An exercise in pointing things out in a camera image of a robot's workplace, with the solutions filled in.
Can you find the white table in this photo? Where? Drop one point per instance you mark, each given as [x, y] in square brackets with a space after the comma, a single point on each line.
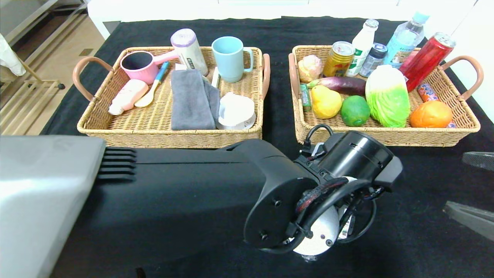
[110, 11]

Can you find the orange blue candy roll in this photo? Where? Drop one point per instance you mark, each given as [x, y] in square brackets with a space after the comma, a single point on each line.
[426, 92]

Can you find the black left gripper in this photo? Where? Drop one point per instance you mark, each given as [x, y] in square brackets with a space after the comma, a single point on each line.
[347, 227]

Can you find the orange fruit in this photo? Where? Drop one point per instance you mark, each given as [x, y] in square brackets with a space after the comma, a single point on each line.
[430, 114]

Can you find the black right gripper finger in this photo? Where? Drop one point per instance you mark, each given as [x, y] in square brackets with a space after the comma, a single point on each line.
[480, 161]
[474, 220]

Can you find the white plate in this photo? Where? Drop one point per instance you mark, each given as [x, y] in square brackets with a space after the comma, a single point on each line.
[237, 112]

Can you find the pink snack packet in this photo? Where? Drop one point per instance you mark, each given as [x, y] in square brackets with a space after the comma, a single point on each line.
[408, 57]

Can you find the yellow pear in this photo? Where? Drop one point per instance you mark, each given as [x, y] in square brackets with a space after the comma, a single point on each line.
[326, 102]

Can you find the white hanging cloth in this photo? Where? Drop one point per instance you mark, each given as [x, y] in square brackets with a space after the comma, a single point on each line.
[5, 58]

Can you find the small blue lid bottle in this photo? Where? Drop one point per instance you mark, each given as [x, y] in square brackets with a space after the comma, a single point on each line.
[371, 60]

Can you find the green white napa cabbage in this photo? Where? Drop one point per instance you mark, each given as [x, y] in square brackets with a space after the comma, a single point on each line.
[388, 100]

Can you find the purple eggplant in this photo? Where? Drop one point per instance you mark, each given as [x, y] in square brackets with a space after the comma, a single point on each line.
[343, 83]

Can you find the red drink can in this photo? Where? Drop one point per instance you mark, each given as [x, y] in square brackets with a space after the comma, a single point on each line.
[428, 58]

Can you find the beige framed wooden bench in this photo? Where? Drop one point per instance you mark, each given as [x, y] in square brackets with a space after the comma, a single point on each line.
[58, 17]

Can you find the teal mug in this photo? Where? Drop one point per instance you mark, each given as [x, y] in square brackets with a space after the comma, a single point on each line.
[230, 61]

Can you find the black tablecloth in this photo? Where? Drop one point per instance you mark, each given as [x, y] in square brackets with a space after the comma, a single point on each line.
[417, 251]

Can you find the small green candy pack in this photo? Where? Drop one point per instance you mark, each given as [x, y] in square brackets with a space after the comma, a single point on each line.
[304, 96]

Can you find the green lime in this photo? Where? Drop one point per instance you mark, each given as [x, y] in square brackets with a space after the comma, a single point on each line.
[355, 111]

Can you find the clear water bottle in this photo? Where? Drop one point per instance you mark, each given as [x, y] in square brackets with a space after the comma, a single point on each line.
[403, 38]

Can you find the gold drink can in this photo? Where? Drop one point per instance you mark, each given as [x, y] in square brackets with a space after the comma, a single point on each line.
[337, 61]

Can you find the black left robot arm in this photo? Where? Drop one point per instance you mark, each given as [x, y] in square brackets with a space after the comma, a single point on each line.
[193, 193]

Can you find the pink lotion bottle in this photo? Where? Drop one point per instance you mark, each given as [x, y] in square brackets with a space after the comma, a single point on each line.
[128, 95]

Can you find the white milk bottle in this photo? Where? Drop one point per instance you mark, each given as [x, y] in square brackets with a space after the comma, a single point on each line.
[362, 41]

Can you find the white pen pink tip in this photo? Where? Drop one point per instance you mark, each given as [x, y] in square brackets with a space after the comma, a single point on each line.
[215, 77]

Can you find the beige tumbler purple lid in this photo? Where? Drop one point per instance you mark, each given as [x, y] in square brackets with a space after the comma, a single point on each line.
[190, 54]

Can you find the grey towel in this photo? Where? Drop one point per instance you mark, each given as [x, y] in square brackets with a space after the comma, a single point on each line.
[191, 100]

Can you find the gold metal rack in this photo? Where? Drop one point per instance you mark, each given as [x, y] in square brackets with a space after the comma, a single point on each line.
[42, 81]

